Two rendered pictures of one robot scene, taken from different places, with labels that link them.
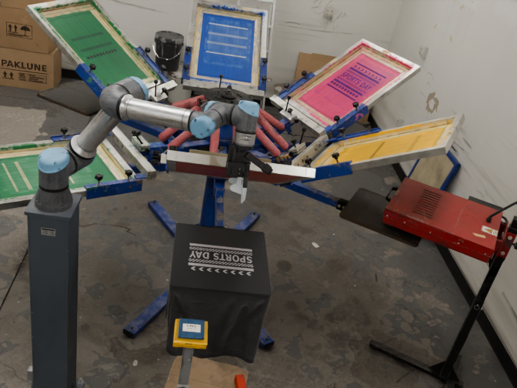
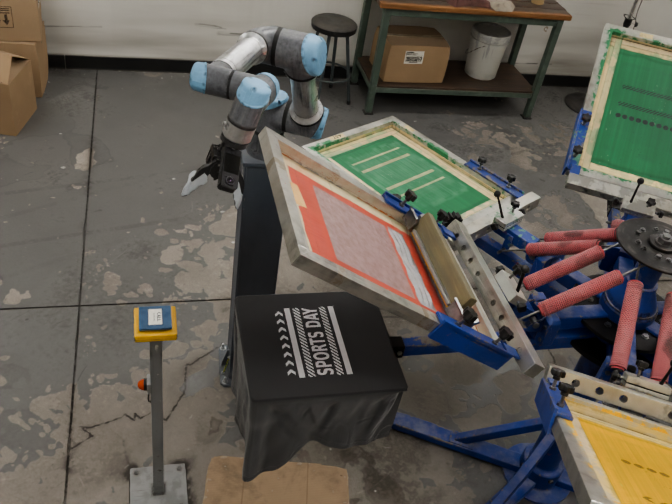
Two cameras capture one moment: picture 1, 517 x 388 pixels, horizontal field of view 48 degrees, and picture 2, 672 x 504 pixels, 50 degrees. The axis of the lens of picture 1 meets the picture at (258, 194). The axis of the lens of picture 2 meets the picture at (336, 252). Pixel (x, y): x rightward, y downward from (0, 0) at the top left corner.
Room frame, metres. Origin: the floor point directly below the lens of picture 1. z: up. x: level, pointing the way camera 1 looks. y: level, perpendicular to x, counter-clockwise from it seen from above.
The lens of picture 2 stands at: (1.90, -1.48, 2.61)
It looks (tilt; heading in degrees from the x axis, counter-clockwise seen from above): 39 degrees down; 80
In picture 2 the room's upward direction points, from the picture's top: 11 degrees clockwise
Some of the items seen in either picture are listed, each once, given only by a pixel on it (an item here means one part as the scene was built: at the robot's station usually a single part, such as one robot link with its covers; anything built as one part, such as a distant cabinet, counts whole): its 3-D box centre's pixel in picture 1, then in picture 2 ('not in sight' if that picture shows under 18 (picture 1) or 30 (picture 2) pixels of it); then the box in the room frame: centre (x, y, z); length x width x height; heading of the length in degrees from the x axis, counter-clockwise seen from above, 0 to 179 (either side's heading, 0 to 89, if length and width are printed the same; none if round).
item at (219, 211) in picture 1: (219, 210); (456, 343); (2.66, 0.19, 0.89); 1.24 x 0.06 x 0.06; 9
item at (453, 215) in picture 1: (446, 218); not in sight; (2.77, -1.04, 1.06); 0.61 x 0.46 x 0.12; 69
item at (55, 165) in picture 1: (55, 167); (272, 110); (1.98, 0.82, 1.37); 0.13 x 0.12 x 0.14; 164
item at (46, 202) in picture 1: (54, 192); (267, 138); (1.97, 0.83, 1.25); 0.15 x 0.15 x 0.10
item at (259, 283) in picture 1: (221, 256); (318, 340); (2.18, 0.11, 0.95); 0.48 x 0.44 x 0.01; 9
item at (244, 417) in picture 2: (215, 325); (242, 388); (1.95, 0.08, 0.74); 0.45 x 0.03 x 0.43; 99
